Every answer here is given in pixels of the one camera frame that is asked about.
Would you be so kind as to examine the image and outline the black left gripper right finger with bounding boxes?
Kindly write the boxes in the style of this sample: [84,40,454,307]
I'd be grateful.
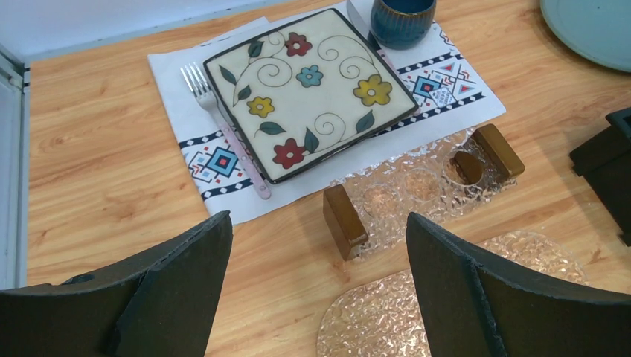
[406,213,630,356]

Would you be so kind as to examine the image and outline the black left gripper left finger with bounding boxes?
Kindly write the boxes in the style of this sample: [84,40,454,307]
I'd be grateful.
[1,211,233,356]

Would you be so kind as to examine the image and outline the glass holder with wooden ends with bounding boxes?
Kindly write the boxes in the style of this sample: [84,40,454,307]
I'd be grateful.
[323,124,525,261]

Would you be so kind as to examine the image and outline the black compartment organizer box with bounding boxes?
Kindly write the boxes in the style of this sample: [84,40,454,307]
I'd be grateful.
[569,108,630,245]

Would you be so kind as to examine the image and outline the oval textured glass tray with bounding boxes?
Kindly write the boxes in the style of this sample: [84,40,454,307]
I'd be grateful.
[316,231,589,356]

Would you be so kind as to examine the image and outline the white patterned placemat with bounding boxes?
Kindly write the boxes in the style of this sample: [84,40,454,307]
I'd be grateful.
[147,18,505,224]

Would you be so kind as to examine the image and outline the square floral ceramic plate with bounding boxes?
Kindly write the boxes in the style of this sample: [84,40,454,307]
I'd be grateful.
[203,8,418,184]

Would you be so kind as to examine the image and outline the dark blue ceramic cup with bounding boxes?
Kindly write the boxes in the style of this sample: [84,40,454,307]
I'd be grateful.
[370,0,437,50]

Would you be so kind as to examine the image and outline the round grey-blue plate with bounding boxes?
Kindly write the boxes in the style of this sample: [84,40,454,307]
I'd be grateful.
[539,0,630,73]

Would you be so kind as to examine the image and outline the fork with pink handle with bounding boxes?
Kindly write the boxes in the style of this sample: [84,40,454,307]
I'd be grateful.
[180,62,272,200]

